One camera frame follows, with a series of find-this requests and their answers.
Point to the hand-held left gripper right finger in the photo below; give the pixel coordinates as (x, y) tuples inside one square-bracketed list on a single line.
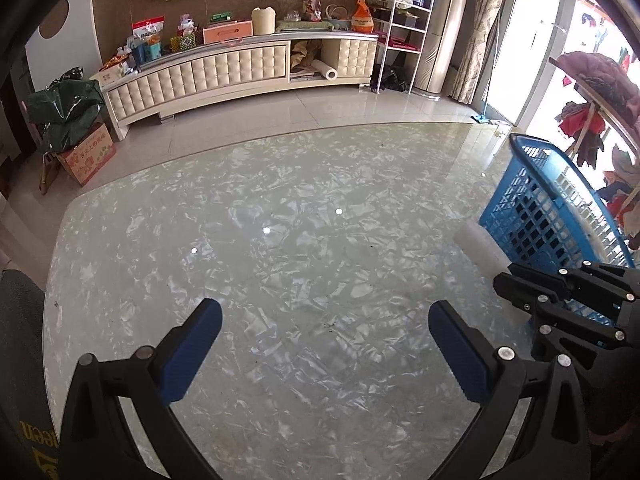
[(457, 355)]

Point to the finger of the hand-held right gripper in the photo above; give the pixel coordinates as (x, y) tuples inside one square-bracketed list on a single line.
[(535, 275), (515, 292)]

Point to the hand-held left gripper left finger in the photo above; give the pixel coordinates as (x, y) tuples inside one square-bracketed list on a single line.
[(190, 355)]

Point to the blue plastic laundry basket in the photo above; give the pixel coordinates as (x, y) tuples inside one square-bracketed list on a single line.
[(530, 220)]

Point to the wooden clothes drying rack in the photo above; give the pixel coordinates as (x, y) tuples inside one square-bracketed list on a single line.
[(585, 130)]

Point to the floor mop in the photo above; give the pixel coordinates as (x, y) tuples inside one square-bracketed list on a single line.
[(482, 120)]

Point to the row of hanging clothes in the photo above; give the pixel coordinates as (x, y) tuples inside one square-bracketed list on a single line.
[(600, 85)]

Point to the printed cardboard box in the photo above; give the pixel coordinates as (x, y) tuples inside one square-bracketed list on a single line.
[(90, 157)]

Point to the black bag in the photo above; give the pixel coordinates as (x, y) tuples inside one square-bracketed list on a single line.
[(396, 80)]

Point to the patterned curtain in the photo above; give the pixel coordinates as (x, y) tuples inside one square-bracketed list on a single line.
[(480, 35)]

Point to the white metal rack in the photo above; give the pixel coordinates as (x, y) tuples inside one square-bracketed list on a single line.
[(402, 50)]

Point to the standing air conditioner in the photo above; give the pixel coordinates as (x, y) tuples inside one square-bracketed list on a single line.
[(447, 25)]

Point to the green plastic bag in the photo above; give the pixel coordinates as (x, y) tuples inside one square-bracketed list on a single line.
[(65, 112)]

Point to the cream tufted TV cabinet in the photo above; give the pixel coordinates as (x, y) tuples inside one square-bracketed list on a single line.
[(225, 67)]

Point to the white paper towel roll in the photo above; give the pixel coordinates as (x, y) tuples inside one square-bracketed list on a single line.
[(326, 71)]

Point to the orange bag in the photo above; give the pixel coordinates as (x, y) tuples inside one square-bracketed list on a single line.
[(363, 20)]

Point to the brown paper bag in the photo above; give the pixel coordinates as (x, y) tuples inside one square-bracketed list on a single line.
[(304, 54)]

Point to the small wicker basket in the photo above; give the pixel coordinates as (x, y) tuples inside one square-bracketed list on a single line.
[(337, 22)]

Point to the pink box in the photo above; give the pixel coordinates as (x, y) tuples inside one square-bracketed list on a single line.
[(227, 34)]

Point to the red snack packet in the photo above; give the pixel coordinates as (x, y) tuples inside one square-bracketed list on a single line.
[(149, 30)]

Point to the cream candle jar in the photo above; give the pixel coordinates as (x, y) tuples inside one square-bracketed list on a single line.
[(263, 21)]

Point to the brown snack bag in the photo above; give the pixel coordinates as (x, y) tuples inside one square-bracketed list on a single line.
[(312, 5)]

